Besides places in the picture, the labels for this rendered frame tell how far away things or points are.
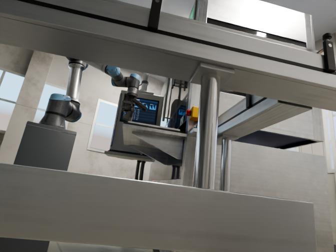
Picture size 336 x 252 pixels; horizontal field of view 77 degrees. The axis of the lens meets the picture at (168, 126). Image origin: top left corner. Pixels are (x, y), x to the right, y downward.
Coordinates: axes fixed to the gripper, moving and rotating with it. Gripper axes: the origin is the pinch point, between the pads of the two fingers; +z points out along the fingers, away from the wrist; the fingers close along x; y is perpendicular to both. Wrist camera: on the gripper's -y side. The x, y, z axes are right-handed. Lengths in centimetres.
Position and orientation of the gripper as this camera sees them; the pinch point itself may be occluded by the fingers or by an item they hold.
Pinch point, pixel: (130, 123)
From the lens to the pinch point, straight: 140.7
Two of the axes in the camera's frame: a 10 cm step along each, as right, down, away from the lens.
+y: -9.8, -1.6, -1.5
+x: 1.9, -2.6, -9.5
